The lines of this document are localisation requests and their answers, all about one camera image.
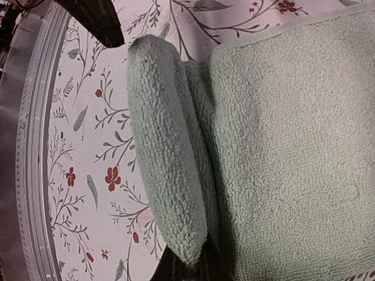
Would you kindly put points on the light green towel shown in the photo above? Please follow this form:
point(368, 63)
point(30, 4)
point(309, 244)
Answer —
point(267, 145)

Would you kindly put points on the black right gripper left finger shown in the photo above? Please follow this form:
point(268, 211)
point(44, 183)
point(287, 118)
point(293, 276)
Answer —
point(170, 267)

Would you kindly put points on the aluminium front rail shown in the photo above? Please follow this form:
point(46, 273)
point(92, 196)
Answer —
point(27, 248)

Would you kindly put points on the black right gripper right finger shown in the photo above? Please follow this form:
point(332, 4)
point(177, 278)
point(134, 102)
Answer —
point(213, 267)

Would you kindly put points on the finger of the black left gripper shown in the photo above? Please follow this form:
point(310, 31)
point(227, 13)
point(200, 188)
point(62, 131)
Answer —
point(99, 17)

